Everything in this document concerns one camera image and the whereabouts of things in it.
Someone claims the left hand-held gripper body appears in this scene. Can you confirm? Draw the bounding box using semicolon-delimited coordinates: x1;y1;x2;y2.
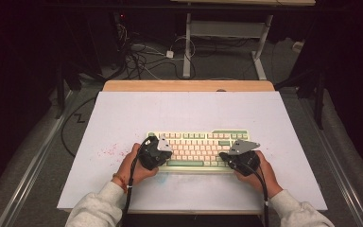
137;134;174;171

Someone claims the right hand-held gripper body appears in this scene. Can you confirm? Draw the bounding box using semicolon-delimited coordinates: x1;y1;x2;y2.
218;139;262;177

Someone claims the cream pink green keyboard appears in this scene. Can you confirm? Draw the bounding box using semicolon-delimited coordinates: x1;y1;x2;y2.
147;129;252;174

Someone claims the person's left hand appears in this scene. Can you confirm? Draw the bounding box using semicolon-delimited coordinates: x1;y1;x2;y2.
112;142;160;187

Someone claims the person's right hand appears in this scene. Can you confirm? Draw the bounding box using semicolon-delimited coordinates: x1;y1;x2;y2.
233;149;284;200

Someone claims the white table mat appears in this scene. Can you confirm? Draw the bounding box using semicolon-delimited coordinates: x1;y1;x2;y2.
56;90;328;213

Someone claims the black stand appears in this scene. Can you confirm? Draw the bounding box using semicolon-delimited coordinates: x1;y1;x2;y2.
54;61;83;120
275;67;327;131

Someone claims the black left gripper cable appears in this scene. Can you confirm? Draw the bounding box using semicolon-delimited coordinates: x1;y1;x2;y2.
121;135;154;227

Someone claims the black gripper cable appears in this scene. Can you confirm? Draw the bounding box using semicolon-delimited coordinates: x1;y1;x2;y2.
244;162;270;227
121;135;154;227

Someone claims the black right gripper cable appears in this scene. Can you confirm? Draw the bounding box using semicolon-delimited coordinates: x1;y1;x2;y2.
244;162;270;227

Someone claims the red bracelet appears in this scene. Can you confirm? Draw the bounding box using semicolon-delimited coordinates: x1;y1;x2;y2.
112;172;130;194

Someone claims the black floor cable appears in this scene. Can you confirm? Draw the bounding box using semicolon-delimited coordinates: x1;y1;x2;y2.
60;96;98;159

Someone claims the metal floor rail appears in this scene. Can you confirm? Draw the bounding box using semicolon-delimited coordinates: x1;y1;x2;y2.
0;89;77;227
299;94;363;227

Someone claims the tangle of floor cables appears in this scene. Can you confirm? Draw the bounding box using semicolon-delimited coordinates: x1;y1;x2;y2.
112;23;199;81

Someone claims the white metal desk frame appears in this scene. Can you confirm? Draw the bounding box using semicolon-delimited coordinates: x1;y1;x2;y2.
181;11;274;80

